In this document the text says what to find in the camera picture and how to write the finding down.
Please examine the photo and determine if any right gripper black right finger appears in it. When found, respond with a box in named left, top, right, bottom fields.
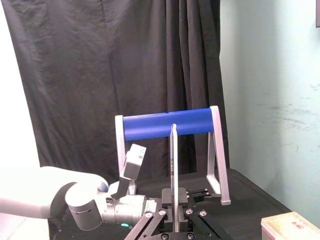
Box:
left=177, top=188, right=238, bottom=240

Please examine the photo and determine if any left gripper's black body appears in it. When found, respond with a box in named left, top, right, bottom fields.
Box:
left=145, top=197, right=163, bottom=215

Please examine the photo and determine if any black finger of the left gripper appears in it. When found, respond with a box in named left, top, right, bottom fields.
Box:
left=187, top=187, right=214, bottom=204

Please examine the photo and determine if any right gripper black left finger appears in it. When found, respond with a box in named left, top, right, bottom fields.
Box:
left=126, top=188, right=176, bottom=240

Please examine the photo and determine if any thin glass thermometer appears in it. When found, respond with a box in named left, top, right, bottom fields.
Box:
left=169, top=123, right=180, bottom=233

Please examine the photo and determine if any black table cloth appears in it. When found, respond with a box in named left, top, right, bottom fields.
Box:
left=48, top=166, right=302, bottom=240

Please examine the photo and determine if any blue cylinder bar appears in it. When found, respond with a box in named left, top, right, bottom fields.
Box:
left=121, top=107, right=214, bottom=142

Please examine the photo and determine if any cream box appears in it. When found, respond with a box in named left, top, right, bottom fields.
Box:
left=260, top=211, right=320, bottom=240

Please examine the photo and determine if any black curtain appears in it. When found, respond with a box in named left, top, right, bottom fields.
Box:
left=1, top=0, right=230, bottom=182

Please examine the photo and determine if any grey stand frame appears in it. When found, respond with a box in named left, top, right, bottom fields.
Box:
left=114, top=105, right=232, bottom=206

